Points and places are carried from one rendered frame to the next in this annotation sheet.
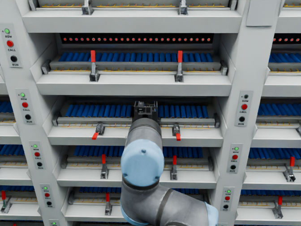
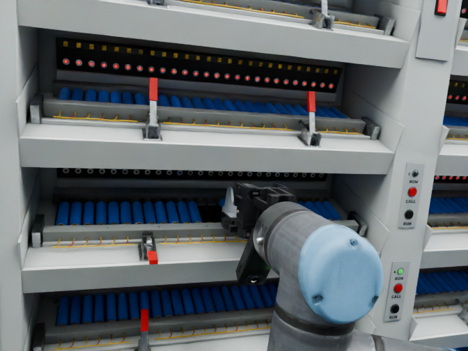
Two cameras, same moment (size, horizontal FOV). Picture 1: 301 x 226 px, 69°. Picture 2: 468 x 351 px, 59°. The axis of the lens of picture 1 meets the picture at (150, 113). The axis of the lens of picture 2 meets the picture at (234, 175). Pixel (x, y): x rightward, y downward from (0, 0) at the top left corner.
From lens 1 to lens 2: 0.29 m
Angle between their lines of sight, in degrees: 23
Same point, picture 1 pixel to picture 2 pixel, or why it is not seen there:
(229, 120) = (390, 218)
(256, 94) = (428, 170)
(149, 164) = (365, 269)
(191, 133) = not seen: hidden behind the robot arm
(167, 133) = not seen: hidden behind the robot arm
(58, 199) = not seen: outside the picture
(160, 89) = (281, 158)
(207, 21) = (361, 43)
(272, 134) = (446, 242)
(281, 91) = (459, 166)
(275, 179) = (452, 327)
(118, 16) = (221, 17)
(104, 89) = (173, 157)
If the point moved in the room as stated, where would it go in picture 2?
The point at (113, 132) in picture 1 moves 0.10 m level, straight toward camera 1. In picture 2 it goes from (176, 253) to (202, 278)
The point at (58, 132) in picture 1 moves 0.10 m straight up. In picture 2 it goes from (47, 260) to (47, 194)
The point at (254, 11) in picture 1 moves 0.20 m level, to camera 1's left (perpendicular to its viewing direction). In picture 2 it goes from (427, 37) to (324, 21)
